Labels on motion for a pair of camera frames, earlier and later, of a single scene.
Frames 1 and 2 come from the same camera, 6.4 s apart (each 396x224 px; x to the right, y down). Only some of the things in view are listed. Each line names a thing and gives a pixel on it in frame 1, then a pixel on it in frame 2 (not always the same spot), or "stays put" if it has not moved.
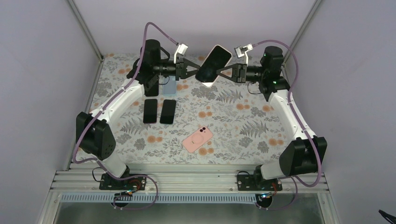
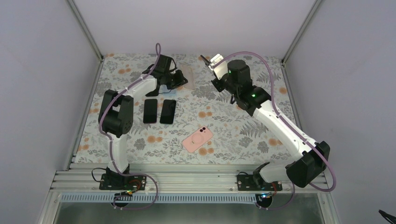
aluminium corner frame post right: x=315 y=4 stays put
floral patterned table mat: x=190 y=122 stays put
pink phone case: x=198 y=138 stays put
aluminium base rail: x=181 y=178 stays put
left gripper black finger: x=189 y=63 → x=179 y=79
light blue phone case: x=169 y=88 stays put
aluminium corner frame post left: x=87 y=30 stays put
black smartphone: x=167 y=111 stays put
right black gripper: x=238 y=73 → x=219 y=87
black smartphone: x=217 y=58 → x=205 y=59
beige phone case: x=218 y=58 → x=187 y=72
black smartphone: x=150 y=111 stays put
